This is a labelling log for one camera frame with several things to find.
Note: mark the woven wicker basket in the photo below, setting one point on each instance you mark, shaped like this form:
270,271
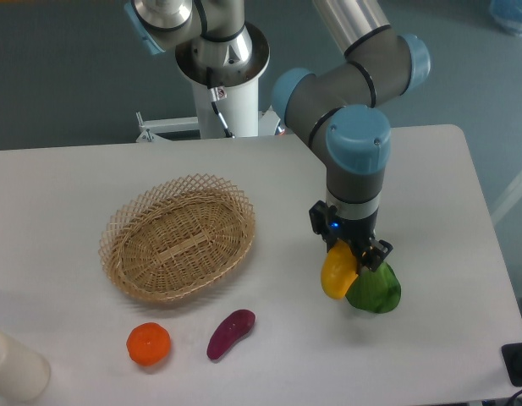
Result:
177,238

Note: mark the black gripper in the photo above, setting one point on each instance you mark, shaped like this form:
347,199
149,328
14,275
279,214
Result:
353,224

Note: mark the orange tangerine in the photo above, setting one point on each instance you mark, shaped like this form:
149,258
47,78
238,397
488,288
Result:
148,344

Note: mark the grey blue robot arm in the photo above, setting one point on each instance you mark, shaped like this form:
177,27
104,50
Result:
336,114

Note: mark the white frame at right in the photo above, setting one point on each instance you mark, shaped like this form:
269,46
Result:
507,199

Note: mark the yellow mango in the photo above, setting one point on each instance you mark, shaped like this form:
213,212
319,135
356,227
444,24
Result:
339,270

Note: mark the purple sweet potato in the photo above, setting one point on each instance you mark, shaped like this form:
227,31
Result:
232,329

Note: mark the cream cylindrical bottle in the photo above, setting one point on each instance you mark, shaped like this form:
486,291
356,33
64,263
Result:
24,373

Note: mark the blue bag in background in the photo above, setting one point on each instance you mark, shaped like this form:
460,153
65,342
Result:
508,15

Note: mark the black device at edge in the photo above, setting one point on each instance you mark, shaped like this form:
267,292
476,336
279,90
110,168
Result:
512,357

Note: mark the green bok choy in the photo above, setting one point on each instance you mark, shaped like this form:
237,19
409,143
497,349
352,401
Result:
376,292

